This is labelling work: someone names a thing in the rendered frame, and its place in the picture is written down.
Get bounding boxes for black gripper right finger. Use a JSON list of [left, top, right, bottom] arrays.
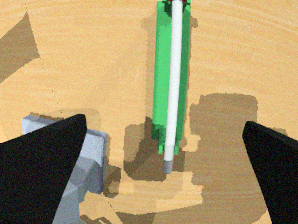
[[242, 121, 298, 224]]

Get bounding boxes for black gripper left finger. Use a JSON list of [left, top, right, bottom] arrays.
[[0, 113, 88, 224]]

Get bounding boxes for white tapered pin with red cap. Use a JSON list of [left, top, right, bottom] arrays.
[[162, 0, 186, 173]]

